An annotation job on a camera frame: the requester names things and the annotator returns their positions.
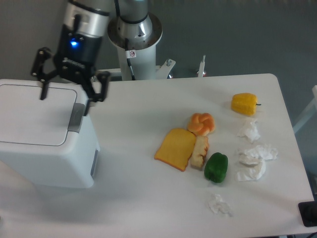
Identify crumpled white tissue lower right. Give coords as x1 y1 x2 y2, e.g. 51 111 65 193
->
235 161 266 182

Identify crumpled white tissue upper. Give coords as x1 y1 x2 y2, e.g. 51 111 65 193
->
237 118 261 143

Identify crumpled white tissue middle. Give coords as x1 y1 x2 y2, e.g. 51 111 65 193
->
239 144 278 166

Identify crumpled white tissue front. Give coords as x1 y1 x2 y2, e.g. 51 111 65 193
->
208 193 233 216

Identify yellow bell pepper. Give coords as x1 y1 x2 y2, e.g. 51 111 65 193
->
231 93 261 116

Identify orange knotted bread roll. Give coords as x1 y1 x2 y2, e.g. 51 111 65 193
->
187 113 215 136

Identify beige bread piece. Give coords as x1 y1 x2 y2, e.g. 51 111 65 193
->
190 135 209 169

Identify green bell pepper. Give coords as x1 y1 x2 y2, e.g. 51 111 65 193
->
204 152 228 183

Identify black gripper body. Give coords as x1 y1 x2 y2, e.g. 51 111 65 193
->
53 24 102 84

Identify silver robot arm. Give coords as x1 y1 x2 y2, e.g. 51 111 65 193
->
31 0 162 103

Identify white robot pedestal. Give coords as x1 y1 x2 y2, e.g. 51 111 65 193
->
96 45 176 81

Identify crumpled white tissue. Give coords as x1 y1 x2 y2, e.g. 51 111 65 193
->
237 118 261 143
239 144 278 166
235 161 266 182
208 193 233 216

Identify black device at edge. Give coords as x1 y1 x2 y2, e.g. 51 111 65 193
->
298 201 317 227

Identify yellow toast slice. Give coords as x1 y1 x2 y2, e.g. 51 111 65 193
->
154 128 196 172

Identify white trash can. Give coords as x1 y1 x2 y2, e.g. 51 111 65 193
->
0 79 100 188

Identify white frame right edge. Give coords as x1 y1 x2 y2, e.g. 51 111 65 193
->
293 85 317 134

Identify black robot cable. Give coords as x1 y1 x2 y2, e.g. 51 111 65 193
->
124 38 136 81

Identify white trash can lid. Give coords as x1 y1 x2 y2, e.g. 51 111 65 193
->
0 84 77 146

